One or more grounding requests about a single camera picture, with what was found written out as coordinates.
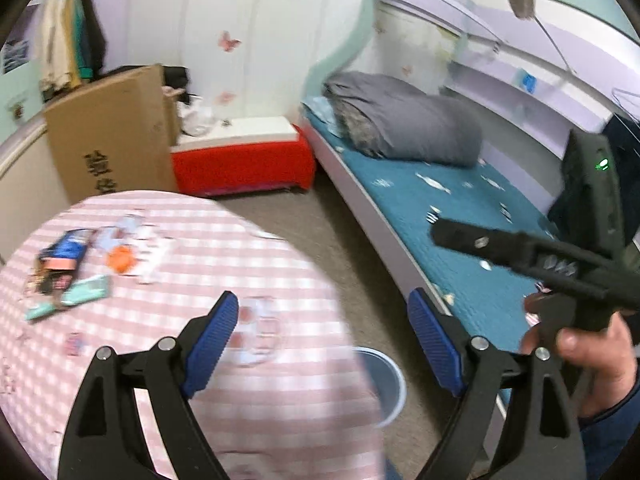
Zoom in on white trash bin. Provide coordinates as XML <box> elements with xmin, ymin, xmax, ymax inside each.
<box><xmin>355</xmin><ymin>347</ymin><xmax>407</xmax><ymax>428</ymax></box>

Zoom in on person right hand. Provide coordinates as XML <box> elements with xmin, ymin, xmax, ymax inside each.
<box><xmin>519</xmin><ymin>291</ymin><xmax>639</xmax><ymax>418</ymax></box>

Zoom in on teal bed mattress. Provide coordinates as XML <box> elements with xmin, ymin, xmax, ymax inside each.
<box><xmin>303</xmin><ymin>110</ymin><xmax>552</xmax><ymax>351</ymax></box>

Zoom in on teal wet wipes packet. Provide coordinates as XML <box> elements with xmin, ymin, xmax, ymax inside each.
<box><xmin>25</xmin><ymin>275</ymin><xmax>112</xmax><ymax>322</ymax></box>

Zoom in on orange plastic lid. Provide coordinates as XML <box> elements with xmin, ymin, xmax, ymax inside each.
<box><xmin>106</xmin><ymin>245</ymin><xmax>138</xmax><ymax>275</ymax></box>

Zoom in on dark blue pink snack bag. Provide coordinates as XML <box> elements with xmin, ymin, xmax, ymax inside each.
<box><xmin>32</xmin><ymin>229</ymin><xmax>96</xmax><ymax>296</ymax></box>

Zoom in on pink checkered tablecloth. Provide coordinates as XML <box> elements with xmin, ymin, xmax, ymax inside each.
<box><xmin>1</xmin><ymin>191</ymin><xmax>385</xmax><ymax>479</ymax></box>

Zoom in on grey folded quilt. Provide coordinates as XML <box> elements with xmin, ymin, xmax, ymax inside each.
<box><xmin>323</xmin><ymin>72</ymin><xmax>483</xmax><ymax>168</ymax></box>

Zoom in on large cardboard box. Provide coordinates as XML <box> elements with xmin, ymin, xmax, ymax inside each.
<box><xmin>43</xmin><ymin>65</ymin><xmax>178</xmax><ymax>204</ymax></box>

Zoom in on red storage bench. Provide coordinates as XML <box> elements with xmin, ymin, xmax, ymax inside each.
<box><xmin>171</xmin><ymin>116</ymin><xmax>316</xmax><ymax>197</ymax></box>

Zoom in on white plastic bag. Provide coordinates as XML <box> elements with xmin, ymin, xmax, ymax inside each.
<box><xmin>177</xmin><ymin>96</ymin><xmax>215</xmax><ymax>136</ymax></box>

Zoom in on mint green drawer cabinet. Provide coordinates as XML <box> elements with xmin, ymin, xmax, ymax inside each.
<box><xmin>0</xmin><ymin>39</ymin><xmax>43</xmax><ymax>143</ymax></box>

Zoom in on hanging clothes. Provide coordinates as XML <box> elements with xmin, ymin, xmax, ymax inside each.
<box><xmin>35</xmin><ymin>0</ymin><xmax>106</xmax><ymax>100</ymax></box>

